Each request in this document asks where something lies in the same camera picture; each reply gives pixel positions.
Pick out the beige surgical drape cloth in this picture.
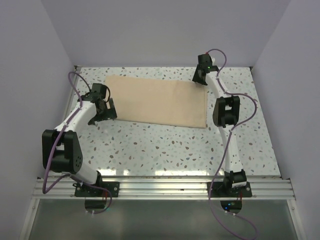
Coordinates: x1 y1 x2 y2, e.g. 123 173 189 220
105 75 208 128

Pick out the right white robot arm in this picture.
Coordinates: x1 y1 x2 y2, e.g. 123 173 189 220
192 53 247 197

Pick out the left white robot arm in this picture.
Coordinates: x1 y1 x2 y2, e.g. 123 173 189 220
42 83 117 197

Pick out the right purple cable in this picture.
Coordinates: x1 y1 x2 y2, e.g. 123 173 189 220
206 48 259 240

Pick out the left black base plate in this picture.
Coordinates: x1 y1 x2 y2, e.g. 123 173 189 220
72 181 120 198

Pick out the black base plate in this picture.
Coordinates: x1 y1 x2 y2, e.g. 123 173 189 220
206 181 253 198
72 181 120 198

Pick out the aluminium mounting rail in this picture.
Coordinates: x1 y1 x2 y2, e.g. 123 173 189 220
32 176 293 200

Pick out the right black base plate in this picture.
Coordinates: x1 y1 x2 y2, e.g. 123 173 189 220
206 181 253 198

